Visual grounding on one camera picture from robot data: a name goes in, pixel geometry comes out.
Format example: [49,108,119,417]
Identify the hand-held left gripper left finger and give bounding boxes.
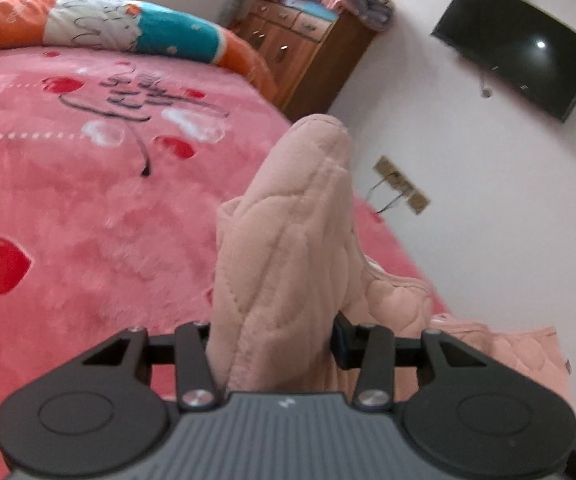
[80,321,220,411]

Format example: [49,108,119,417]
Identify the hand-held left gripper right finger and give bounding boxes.
[330,312,509,409]

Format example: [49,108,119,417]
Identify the pink quilted fleece garment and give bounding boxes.
[205,114,572,401]

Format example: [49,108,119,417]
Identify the pink heart printed blanket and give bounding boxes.
[0,47,450,476]

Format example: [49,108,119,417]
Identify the wooden cabinet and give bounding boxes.
[228,0,377,124]

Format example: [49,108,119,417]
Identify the rolled teal orange quilt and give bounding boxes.
[0,0,282,106]

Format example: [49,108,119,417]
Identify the wall socket strip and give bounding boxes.
[373,156,431,216]

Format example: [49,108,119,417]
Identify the black wall television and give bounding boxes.
[430,0,576,124]

